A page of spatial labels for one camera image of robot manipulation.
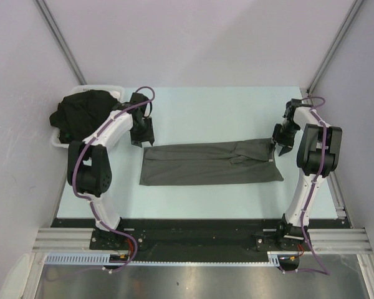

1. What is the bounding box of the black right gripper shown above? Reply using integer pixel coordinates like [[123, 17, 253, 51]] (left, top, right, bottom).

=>
[[269, 120, 300, 155]]

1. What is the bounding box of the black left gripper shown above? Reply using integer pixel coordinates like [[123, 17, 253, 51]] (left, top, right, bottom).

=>
[[130, 116, 155, 148]]

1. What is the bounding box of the dark grey t shirt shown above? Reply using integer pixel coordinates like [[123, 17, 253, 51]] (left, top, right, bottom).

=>
[[140, 138, 284, 186]]

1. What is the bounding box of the white t shirt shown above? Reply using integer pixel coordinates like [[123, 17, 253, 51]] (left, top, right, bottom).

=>
[[108, 90, 123, 102]]

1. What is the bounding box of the white plastic laundry bin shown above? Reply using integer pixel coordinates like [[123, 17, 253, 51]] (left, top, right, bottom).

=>
[[50, 85, 125, 149]]

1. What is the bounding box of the black t shirt pile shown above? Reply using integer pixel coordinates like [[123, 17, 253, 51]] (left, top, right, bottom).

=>
[[49, 90, 119, 144]]

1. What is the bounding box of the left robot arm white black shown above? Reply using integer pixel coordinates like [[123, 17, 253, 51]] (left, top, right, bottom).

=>
[[67, 86, 156, 249]]

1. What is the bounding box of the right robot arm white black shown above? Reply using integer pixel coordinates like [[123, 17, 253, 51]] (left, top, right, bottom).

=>
[[271, 99, 342, 250]]

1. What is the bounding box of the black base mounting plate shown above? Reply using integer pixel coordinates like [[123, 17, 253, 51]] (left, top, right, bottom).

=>
[[51, 218, 351, 251]]

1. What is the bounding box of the aluminium front frame rail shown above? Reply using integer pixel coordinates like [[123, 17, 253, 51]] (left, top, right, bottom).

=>
[[32, 228, 373, 254]]

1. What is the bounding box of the light blue cable duct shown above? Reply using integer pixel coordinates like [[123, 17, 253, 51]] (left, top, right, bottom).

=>
[[45, 253, 280, 267]]

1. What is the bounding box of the aluminium right corner post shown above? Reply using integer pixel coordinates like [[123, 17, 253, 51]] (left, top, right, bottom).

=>
[[305, 0, 367, 95]]

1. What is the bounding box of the aluminium corner post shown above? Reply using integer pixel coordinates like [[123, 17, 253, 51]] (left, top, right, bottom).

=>
[[305, 0, 367, 95], [33, 0, 87, 85]]

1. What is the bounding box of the aluminium left corner post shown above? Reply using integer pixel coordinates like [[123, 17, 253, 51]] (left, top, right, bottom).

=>
[[33, 0, 87, 85]]

